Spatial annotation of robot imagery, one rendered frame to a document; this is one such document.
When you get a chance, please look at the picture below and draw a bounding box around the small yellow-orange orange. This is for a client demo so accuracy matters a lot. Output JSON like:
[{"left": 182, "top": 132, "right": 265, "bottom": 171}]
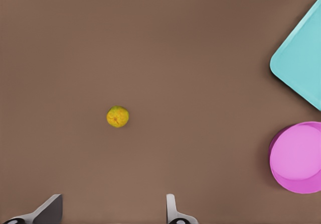
[{"left": 106, "top": 105, "right": 130, "bottom": 129}]

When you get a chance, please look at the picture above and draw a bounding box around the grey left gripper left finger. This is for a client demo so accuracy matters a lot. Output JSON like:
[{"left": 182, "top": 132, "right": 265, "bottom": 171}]
[{"left": 2, "top": 193, "right": 63, "bottom": 224}]

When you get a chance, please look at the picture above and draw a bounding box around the teal rectangular tray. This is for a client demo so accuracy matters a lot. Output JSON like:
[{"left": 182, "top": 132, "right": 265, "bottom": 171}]
[{"left": 269, "top": 0, "right": 321, "bottom": 111}]

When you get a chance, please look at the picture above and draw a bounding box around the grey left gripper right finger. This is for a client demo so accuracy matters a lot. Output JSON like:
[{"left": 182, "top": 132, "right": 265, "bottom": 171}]
[{"left": 166, "top": 193, "right": 199, "bottom": 224}]

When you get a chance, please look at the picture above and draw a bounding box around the pink round plate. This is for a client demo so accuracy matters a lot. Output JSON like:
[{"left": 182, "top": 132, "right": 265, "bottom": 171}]
[{"left": 269, "top": 121, "right": 321, "bottom": 194}]

